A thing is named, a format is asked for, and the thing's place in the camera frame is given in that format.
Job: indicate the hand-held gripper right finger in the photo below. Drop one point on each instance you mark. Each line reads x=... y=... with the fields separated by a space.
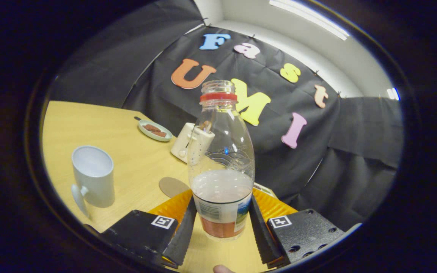
x=260 y=235

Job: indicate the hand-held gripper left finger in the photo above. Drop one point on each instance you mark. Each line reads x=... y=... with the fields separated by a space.
x=182 y=239

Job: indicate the round brown coaster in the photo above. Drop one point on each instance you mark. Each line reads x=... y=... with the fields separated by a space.
x=171 y=186

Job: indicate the clear plastic juice bottle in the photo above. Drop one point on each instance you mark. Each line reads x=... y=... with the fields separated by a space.
x=221 y=189

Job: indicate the white cup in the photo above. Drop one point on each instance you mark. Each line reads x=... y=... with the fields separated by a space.
x=95 y=182

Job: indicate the white toaster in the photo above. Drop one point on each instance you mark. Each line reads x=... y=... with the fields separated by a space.
x=180 y=146

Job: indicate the wooden table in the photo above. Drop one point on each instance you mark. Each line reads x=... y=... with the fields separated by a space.
x=127 y=159

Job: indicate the brown bread slice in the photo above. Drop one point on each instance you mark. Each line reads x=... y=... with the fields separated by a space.
x=151 y=127
x=159 y=134

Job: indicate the pale green plate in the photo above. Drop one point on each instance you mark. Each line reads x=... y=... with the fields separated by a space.
x=146 y=134

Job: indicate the toast slice in toaster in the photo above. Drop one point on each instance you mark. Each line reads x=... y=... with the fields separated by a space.
x=205 y=125

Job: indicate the small ceiling light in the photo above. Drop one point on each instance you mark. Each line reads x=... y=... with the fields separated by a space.
x=393 y=94

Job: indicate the long ceiling light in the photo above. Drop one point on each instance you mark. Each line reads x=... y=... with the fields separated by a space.
x=309 y=19

